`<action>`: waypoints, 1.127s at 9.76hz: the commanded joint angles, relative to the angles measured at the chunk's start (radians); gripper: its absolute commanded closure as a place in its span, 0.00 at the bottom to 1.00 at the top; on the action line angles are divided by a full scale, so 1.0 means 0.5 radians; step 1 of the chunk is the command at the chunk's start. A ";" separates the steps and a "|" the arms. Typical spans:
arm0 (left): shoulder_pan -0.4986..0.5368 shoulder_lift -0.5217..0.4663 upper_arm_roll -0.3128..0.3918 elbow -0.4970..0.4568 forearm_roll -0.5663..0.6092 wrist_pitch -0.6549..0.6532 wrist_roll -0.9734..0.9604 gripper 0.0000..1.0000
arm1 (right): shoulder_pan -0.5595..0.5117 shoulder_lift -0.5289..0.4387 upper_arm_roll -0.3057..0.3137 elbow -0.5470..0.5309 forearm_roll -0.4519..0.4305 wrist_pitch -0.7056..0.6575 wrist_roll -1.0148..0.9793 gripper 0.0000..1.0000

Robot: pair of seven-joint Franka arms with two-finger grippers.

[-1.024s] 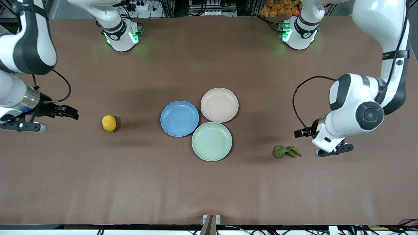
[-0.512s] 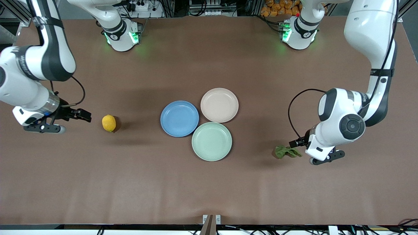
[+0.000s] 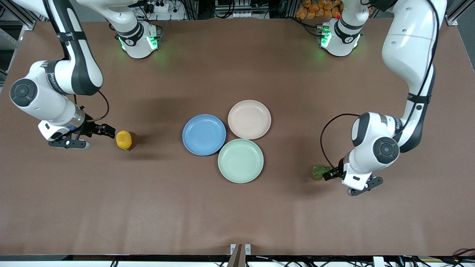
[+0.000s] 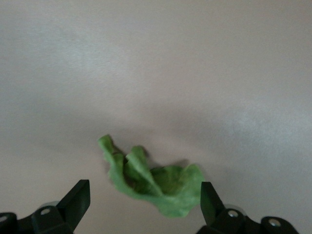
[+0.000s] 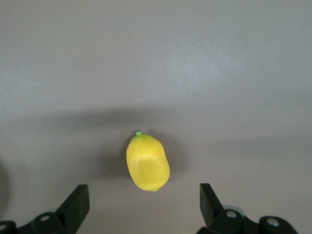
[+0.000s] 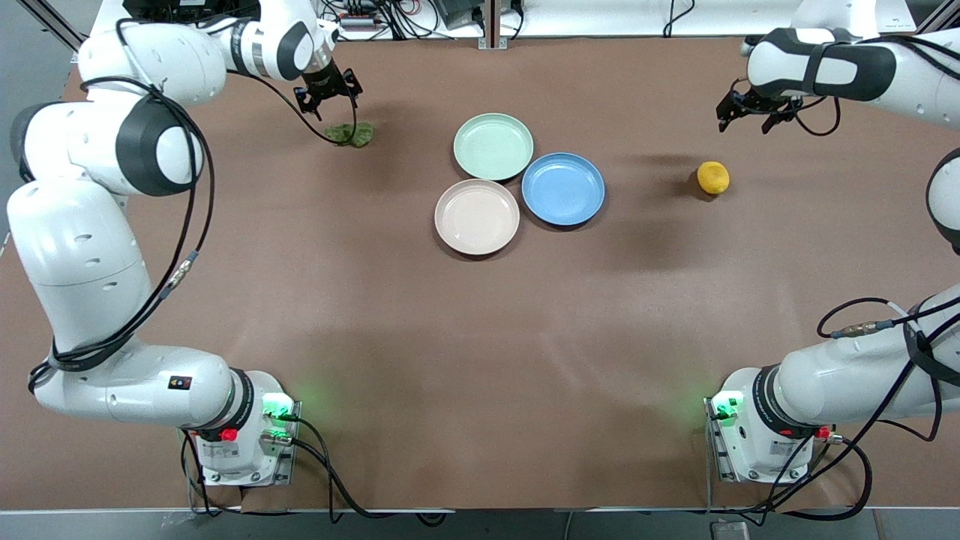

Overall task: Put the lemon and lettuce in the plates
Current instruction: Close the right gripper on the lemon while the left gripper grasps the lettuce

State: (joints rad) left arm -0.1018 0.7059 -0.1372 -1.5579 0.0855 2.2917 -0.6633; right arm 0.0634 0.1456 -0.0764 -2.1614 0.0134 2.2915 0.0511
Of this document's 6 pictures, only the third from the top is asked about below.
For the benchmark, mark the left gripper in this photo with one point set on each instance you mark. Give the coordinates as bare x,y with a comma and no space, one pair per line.
335,173

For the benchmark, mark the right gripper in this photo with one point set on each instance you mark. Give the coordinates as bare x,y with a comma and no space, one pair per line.
90,128

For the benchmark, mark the green lettuce leaf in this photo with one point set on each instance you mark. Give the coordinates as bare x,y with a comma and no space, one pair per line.
319,172

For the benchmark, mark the yellow lemon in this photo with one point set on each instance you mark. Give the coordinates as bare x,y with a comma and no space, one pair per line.
123,139

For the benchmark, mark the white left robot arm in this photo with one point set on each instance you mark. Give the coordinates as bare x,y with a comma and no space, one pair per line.
408,48

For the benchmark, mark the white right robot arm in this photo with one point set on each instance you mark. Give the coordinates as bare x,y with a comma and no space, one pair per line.
79,70

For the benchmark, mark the pale green plate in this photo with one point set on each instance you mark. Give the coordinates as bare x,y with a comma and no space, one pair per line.
241,161

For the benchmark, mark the beige pink plate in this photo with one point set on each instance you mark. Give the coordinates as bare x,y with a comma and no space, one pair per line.
249,119

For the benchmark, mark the blue plate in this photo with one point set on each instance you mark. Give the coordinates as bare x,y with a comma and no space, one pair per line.
204,134

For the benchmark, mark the brown table cover sheet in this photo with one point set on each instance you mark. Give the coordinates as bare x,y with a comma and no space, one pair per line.
237,215

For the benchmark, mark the grey metal side box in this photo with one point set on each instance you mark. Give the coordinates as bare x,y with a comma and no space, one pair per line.
5,48

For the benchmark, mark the white power strip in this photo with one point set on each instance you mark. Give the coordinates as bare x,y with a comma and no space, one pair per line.
159,7

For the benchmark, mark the orange bagged items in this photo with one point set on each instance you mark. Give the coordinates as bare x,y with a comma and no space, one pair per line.
317,9

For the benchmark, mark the small metal edge bracket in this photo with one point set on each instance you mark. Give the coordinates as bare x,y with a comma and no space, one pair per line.
248,249

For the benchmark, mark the grey mount bar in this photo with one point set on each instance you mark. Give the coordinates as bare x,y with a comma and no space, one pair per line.
236,257

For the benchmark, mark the aluminium frame profile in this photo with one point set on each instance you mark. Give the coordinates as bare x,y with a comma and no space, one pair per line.
26,16
458,9

